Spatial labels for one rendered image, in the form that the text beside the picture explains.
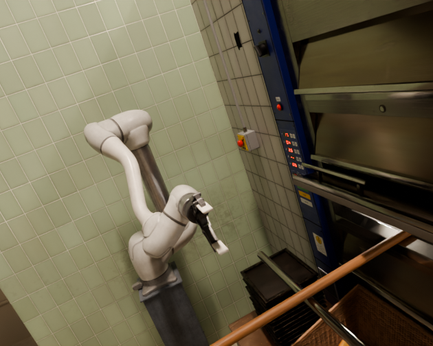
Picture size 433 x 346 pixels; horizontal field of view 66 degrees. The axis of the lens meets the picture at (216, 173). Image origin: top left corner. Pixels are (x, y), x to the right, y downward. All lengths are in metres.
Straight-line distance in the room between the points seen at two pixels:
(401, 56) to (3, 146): 1.82
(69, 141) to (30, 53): 0.48
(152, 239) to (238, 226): 1.19
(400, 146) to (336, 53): 0.34
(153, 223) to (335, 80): 0.78
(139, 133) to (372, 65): 1.03
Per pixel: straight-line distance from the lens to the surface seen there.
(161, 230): 1.21
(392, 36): 0.99
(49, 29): 2.04
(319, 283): 1.12
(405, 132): 1.06
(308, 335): 1.61
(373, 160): 1.14
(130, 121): 1.60
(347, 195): 1.08
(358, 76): 1.06
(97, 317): 2.40
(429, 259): 1.22
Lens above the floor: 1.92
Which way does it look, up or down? 18 degrees down
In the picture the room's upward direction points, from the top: 20 degrees counter-clockwise
